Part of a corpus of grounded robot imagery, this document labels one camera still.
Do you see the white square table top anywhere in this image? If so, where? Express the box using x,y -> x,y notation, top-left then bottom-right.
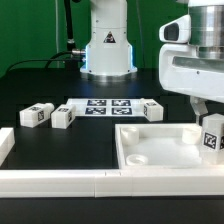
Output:
115,123 -> 224,169

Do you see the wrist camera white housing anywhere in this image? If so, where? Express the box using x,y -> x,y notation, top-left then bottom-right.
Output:
159,15 -> 191,44

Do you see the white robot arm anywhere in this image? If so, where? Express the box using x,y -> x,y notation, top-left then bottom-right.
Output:
81,0 -> 224,116

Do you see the black cable conduit post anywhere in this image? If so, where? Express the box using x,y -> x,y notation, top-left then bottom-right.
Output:
64,0 -> 75,51

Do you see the white left fence block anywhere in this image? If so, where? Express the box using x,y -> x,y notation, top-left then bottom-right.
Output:
0,128 -> 15,166

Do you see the white front fence bar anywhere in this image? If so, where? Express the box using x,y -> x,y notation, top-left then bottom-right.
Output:
0,167 -> 224,198

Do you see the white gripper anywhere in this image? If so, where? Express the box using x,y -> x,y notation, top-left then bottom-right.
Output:
159,44 -> 224,124

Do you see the white marker tag sheet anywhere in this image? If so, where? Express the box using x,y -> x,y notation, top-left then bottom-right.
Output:
67,98 -> 156,117

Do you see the black cable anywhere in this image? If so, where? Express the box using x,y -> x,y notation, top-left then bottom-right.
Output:
4,50 -> 87,75

